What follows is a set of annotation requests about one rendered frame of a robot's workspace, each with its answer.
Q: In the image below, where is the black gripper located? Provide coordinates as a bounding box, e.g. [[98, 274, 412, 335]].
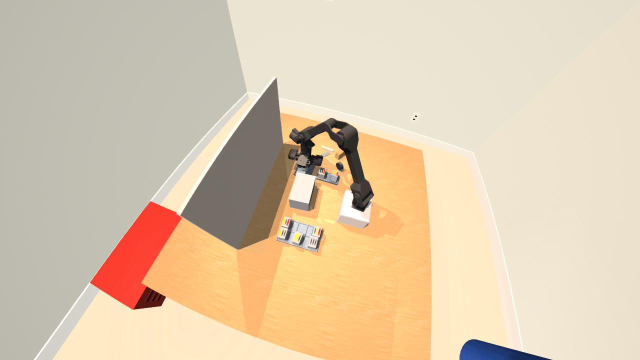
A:
[[288, 149, 323, 166]]

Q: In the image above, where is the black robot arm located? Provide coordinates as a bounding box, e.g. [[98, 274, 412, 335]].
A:
[[289, 118, 374, 212]]

